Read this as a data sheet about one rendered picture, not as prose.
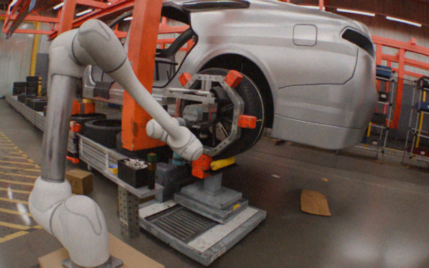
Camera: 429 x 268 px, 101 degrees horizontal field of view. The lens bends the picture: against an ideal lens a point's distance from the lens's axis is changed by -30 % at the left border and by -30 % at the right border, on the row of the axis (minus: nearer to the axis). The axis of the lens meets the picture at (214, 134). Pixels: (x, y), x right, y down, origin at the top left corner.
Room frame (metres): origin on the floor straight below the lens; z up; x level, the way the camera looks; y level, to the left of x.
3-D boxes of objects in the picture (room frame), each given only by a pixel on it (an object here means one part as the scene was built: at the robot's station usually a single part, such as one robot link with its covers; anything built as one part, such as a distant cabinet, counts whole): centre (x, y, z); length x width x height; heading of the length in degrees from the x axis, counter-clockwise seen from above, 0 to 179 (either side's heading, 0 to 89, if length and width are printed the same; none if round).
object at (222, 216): (1.87, -0.03, 0.13); 0.50 x 0.36 x 0.10; 55
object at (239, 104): (1.73, 0.07, 0.85); 0.54 x 0.07 x 0.54; 55
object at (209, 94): (1.57, 0.06, 1.03); 0.19 x 0.18 x 0.11; 145
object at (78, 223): (0.62, 0.40, 0.57); 0.18 x 0.16 x 0.22; 71
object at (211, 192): (1.87, -0.03, 0.32); 0.40 x 0.30 x 0.28; 55
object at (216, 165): (1.74, -0.09, 0.51); 0.29 x 0.06 x 0.06; 145
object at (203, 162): (1.76, 0.05, 0.48); 0.16 x 0.12 x 0.17; 145
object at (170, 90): (1.68, 0.22, 1.03); 0.19 x 0.18 x 0.11; 145
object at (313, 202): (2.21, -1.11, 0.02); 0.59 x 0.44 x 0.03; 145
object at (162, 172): (1.95, 0.29, 0.26); 0.42 x 0.18 x 0.35; 145
